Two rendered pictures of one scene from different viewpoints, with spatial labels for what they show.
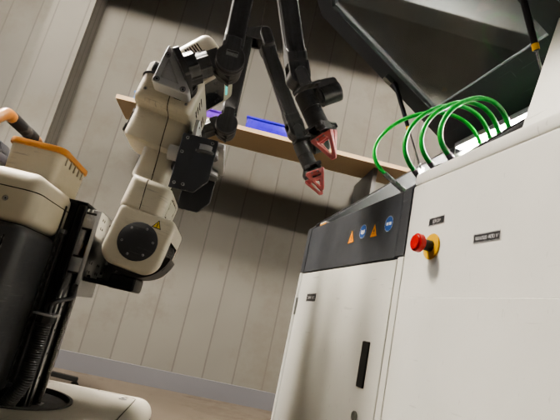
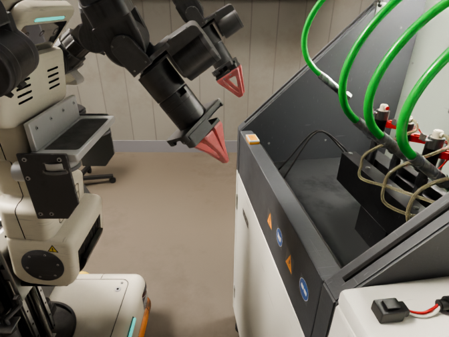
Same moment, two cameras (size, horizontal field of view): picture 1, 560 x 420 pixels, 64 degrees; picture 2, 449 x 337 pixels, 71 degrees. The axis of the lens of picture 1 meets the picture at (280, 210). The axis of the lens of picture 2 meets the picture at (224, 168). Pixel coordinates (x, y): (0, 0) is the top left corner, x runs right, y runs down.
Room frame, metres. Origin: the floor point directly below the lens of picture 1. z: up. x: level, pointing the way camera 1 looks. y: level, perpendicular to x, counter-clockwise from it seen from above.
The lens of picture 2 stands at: (0.65, -0.15, 1.31)
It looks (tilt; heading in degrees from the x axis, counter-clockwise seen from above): 28 degrees down; 4
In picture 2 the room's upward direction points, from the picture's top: straight up
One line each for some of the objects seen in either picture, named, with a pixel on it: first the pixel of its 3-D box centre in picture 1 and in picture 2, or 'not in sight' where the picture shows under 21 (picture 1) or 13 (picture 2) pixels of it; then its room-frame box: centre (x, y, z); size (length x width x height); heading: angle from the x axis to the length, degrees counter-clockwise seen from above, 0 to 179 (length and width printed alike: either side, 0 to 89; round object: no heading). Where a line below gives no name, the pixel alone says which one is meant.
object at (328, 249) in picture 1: (350, 241); (272, 205); (1.30, -0.22, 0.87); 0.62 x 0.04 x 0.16; 13
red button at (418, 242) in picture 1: (422, 243); not in sight; (0.85, -0.28, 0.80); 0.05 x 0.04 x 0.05; 13
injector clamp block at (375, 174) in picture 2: not in sight; (393, 213); (1.23, -0.48, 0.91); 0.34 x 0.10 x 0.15; 13
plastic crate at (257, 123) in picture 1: (267, 134); not in sight; (3.08, 0.20, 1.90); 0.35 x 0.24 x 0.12; 95
